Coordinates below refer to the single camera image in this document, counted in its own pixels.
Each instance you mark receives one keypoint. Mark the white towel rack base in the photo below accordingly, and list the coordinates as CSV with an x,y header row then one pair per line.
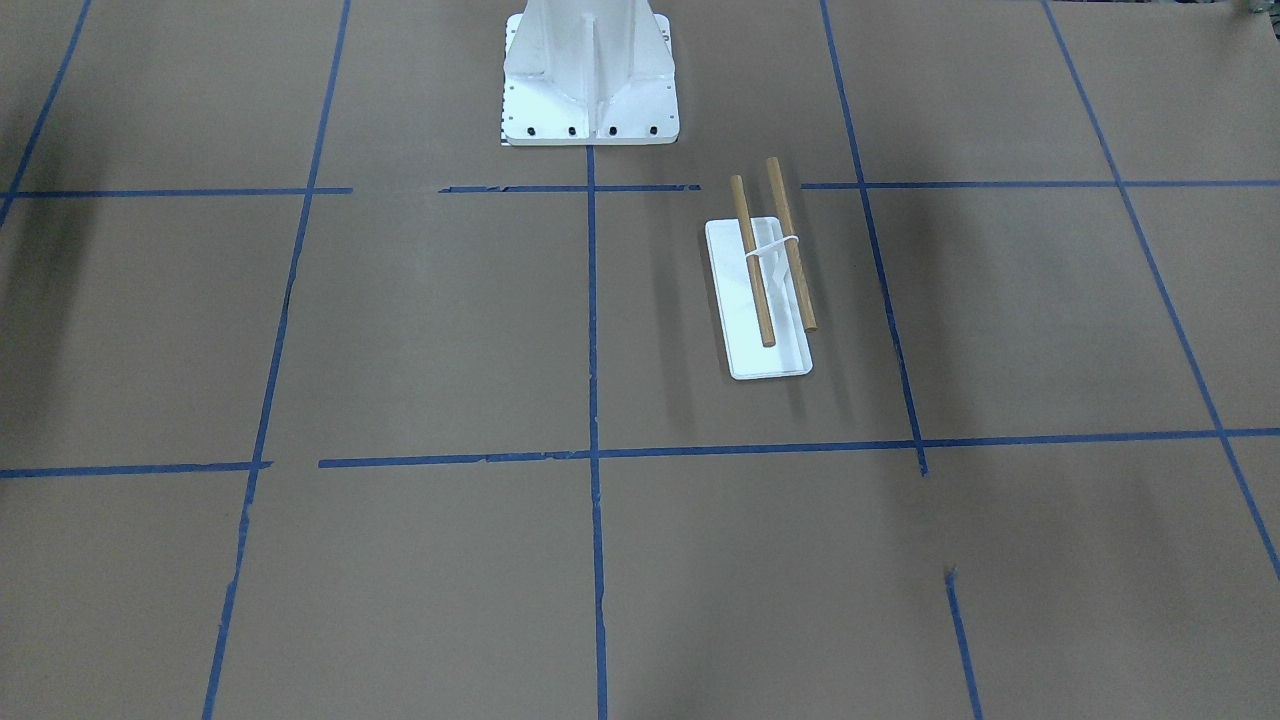
x,y
747,359

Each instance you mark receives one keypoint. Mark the wooden rack rod inner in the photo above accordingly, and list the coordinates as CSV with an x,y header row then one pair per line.
x,y
755,275

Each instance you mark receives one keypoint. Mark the wooden rack rod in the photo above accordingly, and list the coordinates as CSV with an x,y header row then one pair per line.
x,y
755,275
783,206

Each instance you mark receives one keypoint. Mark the wooden rack rod outer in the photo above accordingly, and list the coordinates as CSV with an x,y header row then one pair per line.
x,y
783,206

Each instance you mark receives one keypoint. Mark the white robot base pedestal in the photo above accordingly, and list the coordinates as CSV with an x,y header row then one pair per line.
x,y
579,73

